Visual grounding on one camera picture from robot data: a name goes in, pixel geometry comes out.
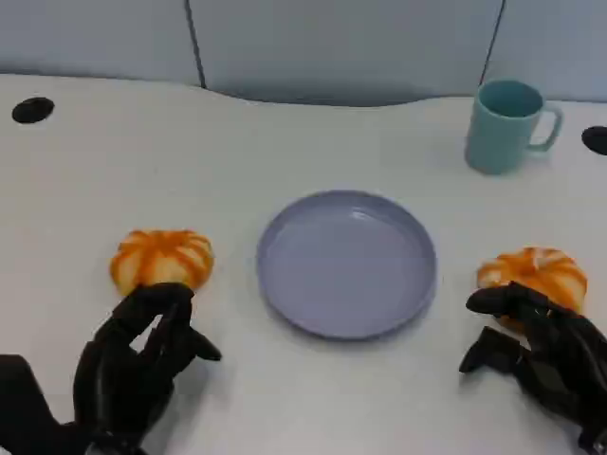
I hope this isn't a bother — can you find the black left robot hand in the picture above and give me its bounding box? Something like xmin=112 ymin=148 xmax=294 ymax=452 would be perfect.
xmin=72 ymin=282 xmax=223 ymax=455

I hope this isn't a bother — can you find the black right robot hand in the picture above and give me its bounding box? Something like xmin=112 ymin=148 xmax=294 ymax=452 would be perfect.
xmin=458 ymin=281 xmax=607 ymax=455

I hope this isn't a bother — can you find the orange and white bread roll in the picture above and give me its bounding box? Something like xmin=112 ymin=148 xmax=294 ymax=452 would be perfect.
xmin=109 ymin=228 xmax=215 ymax=296
xmin=476 ymin=246 xmax=589 ymax=331

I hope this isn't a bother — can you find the pale green mug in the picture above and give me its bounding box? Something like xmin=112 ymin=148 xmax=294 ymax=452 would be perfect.
xmin=464 ymin=78 xmax=564 ymax=175

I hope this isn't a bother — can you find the lilac plate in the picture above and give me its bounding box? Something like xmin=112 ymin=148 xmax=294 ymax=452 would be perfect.
xmin=256 ymin=190 xmax=438 ymax=341

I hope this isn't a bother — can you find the black table cable grommet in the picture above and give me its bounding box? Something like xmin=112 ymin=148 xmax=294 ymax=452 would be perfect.
xmin=580 ymin=125 xmax=607 ymax=156
xmin=10 ymin=97 xmax=55 ymax=125

